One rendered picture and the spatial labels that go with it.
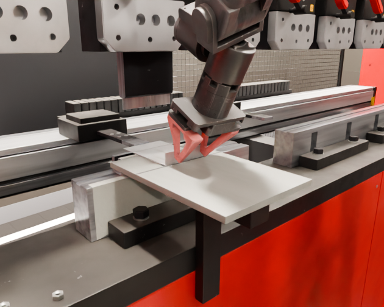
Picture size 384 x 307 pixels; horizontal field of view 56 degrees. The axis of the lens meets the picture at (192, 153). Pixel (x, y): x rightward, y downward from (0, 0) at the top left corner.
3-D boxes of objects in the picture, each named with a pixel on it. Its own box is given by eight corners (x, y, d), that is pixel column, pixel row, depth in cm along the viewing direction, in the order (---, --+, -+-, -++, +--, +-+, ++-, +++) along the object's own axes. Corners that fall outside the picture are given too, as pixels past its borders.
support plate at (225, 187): (225, 225, 41) (225, 216, 40) (110, 167, 60) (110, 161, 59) (311, 185, 52) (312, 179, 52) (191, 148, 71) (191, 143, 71)
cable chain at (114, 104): (74, 119, 94) (73, 103, 93) (65, 115, 98) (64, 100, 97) (183, 104, 118) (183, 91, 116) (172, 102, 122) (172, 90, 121)
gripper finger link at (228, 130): (168, 146, 60) (184, 99, 54) (200, 139, 64) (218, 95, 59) (192, 173, 56) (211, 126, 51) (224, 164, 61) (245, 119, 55)
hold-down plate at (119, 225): (124, 250, 57) (124, 232, 56) (108, 237, 61) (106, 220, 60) (248, 198, 76) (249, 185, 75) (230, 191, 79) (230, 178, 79)
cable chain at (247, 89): (217, 99, 128) (217, 88, 126) (206, 97, 132) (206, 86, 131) (289, 89, 155) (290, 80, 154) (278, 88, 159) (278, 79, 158)
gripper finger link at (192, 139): (155, 149, 58) (170, 101, 53) (189, 142, 63) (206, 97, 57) (178, 178, 55) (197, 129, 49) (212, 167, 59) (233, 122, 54)
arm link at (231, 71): (237, 45, 44) (267, 45, 47) (204, 20, 47) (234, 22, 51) (217, 94, 48) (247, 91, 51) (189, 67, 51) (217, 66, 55)
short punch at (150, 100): (125, 110, 60) (122, 51, 57) (119, 109, 61) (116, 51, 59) (173, 104, 66) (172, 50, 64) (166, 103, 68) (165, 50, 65)
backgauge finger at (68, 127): (114, 159, 66) (112, 132, 64) (58, 134, 84) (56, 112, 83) (166, 147, 73) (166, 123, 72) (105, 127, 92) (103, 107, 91)
